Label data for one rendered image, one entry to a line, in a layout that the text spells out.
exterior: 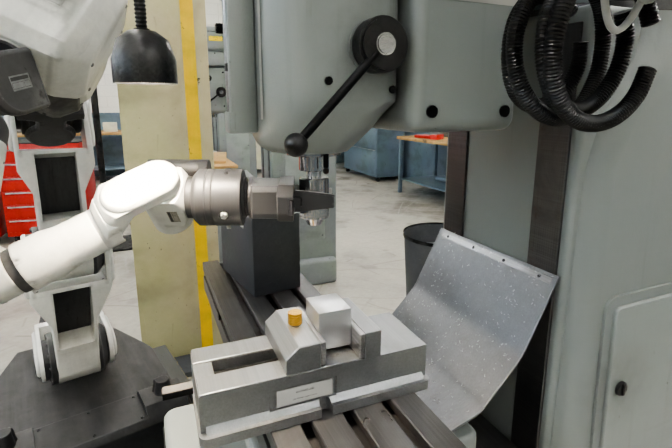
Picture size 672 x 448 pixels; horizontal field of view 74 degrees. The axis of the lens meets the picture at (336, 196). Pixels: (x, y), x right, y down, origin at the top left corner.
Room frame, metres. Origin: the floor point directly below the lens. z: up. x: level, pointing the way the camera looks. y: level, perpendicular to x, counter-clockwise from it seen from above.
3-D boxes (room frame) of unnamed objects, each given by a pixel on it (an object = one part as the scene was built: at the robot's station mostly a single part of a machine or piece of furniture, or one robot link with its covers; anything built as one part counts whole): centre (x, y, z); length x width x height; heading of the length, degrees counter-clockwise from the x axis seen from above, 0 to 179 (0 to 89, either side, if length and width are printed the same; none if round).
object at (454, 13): (0.77, -0.15, 1.47); 0.24 x 0.19 x 0.26; 23
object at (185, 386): (0.56, 0.22, 0.99); 0.04 x 0.02 x 0.02; 112
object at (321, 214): (0.69, 0.03, 1.23); 0.05 x 0.05 x 0.06
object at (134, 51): (0.55, 0.23, 1.44); 0.07 x 0.07 x 0.06
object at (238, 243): (1.08, 0.20, 1.04); 0.22 x 0.12 x 0.20; 33
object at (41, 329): (1.22, 0.78, 0.68); 0.21 x 0.20 x 0.13; 36
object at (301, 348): (0.62, 0.06, 1.03); 0.12 x 0.06 x 0.04; 22
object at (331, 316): (0.64, 0.01, 1.05); 0.06 x 0.05 x 0.06; 22
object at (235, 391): (0.63, 0.04, 1.00); 0.35 x 0.15 x 0.11; 112
